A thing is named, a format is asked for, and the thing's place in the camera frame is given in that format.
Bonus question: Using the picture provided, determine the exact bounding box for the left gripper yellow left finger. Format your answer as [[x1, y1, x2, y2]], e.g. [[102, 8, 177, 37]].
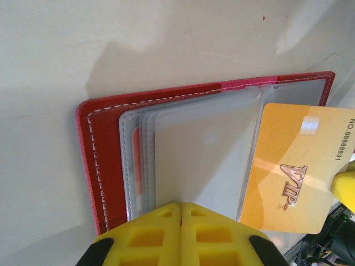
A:
[[78, 202, 182, 266]]

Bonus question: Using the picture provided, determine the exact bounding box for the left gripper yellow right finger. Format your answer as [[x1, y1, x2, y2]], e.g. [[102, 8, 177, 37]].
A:
[[180, 202, 288, 266]]

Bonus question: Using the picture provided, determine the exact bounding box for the gold VIP card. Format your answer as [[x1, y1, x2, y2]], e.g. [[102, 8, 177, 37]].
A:
[[239, 103, 355, 235]]

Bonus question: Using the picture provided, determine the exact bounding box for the red leather card holder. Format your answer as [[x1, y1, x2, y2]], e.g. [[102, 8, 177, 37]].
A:
[[75, 71, 336, 236]]

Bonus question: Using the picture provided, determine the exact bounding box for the orange card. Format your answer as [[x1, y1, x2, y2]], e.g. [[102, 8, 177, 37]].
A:
[[132, 127, 145, 195]]

